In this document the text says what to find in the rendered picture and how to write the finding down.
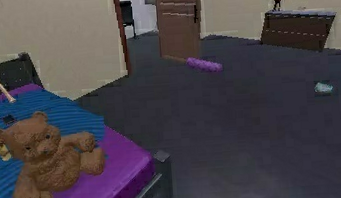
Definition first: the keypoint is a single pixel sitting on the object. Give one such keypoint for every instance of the blue striped blanket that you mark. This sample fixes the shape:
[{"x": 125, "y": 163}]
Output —
[{"x": 45, "y": 112}]

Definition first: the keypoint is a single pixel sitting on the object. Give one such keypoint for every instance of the brown chest of drawers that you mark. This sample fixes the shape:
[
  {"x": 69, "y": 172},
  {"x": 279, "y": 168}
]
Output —
[{"x": 295, "y": 29}]

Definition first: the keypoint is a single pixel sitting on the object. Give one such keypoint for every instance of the black chair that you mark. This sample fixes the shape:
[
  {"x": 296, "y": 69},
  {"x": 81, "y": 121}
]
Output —
[{"x": 127, "y": 15}]

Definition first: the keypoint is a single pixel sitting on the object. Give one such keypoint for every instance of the brown room door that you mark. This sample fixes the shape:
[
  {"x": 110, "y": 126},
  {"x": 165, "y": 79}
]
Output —
[{"x": 177, "y": 23}]

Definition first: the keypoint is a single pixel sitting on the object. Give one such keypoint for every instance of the small black phone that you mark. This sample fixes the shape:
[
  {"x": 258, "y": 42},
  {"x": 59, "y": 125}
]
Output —
[{"x": 9, "y": 119}]

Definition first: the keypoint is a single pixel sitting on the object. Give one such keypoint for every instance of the pale blue crumpled cloth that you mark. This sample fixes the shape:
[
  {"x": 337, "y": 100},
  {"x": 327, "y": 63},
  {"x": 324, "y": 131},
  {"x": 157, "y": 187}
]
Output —
[{"x": 322, "y": 87}]

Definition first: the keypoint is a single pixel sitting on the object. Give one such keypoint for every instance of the purple bed with black frame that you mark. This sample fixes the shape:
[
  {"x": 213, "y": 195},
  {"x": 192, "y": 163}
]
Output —
[{"x": 124, "y": 177}]

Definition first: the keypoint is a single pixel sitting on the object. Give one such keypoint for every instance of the brown teddy bear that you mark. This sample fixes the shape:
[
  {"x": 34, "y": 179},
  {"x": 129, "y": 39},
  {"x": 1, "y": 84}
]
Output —
[{"x": 49, "y": 162}]

